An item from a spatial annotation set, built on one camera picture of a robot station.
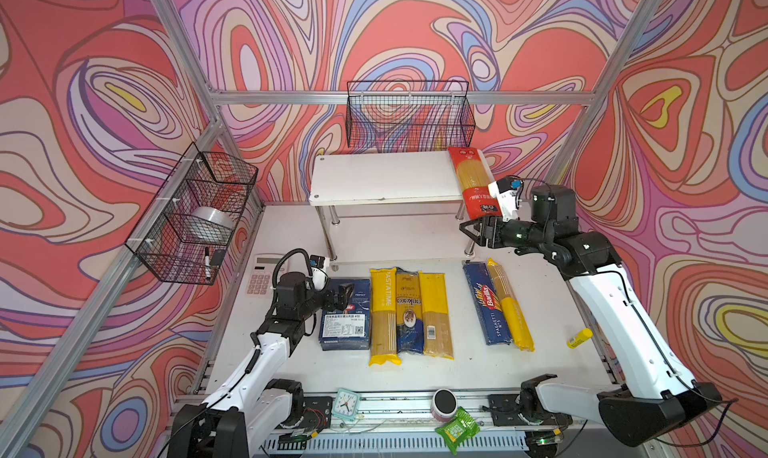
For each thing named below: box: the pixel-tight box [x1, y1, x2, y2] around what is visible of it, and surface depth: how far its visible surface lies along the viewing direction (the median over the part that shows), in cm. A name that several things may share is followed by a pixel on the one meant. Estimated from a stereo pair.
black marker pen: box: [204, 246, 211, 279], surface depth 73 cm
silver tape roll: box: [183, 206, 234, 244], surface depth 73 cm
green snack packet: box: [435, 406, 481, 456], surface depth 72 cm
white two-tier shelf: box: [309, 151, 476, 267], surface depth 83 cm
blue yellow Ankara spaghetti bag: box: [395, 267, 424, 353], surface depth 90 cm
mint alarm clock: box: [332, 388, 361, 422], surface depth 75 cm
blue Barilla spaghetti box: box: [462, 260, 513, 345], surface depth 91 cm
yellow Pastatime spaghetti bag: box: [369, 267, 402, 366], surface depth 88 cm
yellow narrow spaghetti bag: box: [487, 258, 535, 352], surface depth 88 cm
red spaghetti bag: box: [448, 147, 502, 220], surface depth 77 cm
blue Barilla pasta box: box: [319, 278, 371, 351], surface depth 83 cm
